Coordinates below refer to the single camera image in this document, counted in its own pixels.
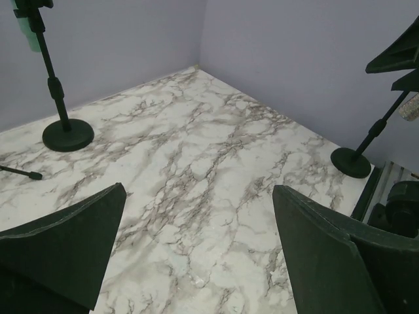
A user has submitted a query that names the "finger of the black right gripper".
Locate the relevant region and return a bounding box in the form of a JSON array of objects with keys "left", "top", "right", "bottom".
[
  {"left": 392, "top": 69, "right": 419, "bottom": 92},
  {"left": 365, "top": 18, "right": 418, "bottom": 74}
]

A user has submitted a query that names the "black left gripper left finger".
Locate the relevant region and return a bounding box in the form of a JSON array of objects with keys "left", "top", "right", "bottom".
[{"left": 1, "top": 183, "right": 126, "bottom": 313}]

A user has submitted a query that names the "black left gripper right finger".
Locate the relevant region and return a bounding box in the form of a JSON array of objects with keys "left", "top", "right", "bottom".
[{"left": 272, "top": 185, "right": 418, "bottom": 313}]

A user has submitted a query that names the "black round-base stand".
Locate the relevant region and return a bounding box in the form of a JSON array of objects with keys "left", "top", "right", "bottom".
[
  {"left": 13, "top": 1, "right": 94, "bottom": 152},
  {"left": 331, "top": 92, "right": 409, "bottom": 179}
]

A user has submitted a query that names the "green microphone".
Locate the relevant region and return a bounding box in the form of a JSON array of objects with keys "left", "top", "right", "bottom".
[{"left": 10, "top": 0, "right": 41, "bottom": 52}]

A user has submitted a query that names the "rhinestone microphone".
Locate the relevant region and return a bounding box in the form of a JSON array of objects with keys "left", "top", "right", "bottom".
[{"left": 399, "top": 94, "right": 419, "bottom": 122}]

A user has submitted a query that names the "black tripod microphone stand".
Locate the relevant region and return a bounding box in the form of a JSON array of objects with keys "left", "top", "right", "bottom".
[{"left": 0, "top": 166, "right": 43, "bottom": 181}]

